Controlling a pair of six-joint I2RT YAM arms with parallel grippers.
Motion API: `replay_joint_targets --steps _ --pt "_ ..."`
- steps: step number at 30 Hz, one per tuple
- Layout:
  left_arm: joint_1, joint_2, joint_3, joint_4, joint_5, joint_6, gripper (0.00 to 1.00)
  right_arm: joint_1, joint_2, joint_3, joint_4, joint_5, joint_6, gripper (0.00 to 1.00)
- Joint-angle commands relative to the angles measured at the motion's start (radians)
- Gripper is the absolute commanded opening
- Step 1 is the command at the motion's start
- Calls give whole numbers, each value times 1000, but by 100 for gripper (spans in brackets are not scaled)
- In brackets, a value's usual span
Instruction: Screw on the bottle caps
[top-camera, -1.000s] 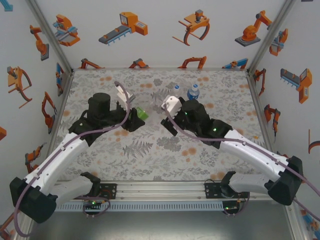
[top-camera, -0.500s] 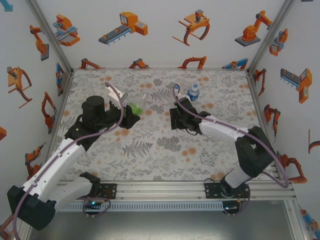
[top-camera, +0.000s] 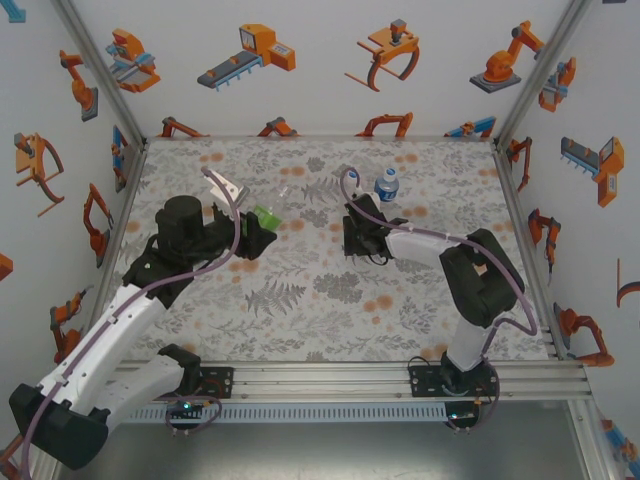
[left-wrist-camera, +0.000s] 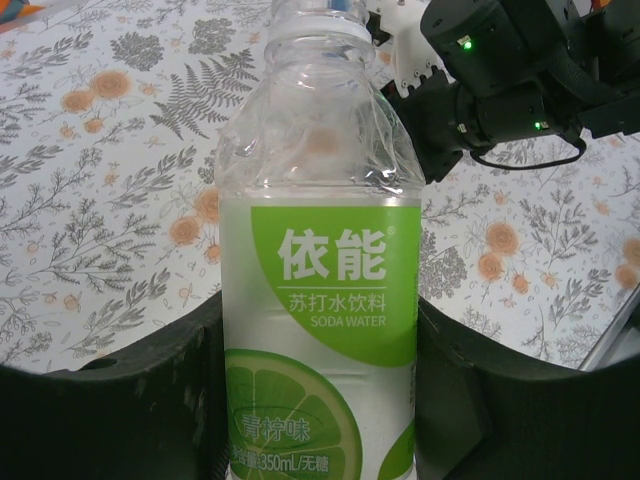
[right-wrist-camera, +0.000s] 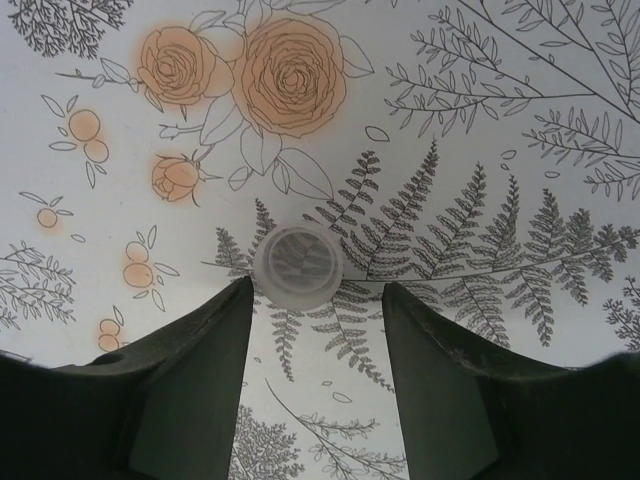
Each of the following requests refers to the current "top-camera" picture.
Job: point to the clear bottle without label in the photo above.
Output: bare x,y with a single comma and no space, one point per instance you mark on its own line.
352,189

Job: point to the clear bottle with green label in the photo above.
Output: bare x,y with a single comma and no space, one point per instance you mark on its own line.
267,216

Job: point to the clear bottle with blue label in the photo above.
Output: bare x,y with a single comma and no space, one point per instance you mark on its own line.
389,189

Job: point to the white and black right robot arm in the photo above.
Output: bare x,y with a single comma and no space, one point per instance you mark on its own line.
480,285

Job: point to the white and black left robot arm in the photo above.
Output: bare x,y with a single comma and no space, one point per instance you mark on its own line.
115,330

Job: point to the floral patterned table mat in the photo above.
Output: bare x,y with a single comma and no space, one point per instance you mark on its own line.
320,340

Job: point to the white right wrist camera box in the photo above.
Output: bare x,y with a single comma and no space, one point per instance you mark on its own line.
376,202

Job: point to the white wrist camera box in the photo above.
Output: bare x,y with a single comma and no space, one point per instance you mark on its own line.
227,186
376,202

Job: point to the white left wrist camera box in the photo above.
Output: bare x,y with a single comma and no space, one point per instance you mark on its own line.
227,186

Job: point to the aluminium table side rail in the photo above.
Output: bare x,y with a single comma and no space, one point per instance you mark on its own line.
122,200
516,200

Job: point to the thin aluminium table edge rail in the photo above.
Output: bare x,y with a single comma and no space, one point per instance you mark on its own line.
320,138

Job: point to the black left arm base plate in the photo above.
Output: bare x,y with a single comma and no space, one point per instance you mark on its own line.
225,382

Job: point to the wide aluminium frame rail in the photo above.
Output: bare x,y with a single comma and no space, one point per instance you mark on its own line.
320,382

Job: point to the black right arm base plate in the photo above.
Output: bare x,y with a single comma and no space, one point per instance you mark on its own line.
419,382

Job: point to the slanted aluminium frame post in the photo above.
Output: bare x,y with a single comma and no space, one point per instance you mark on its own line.
103,75
540,75

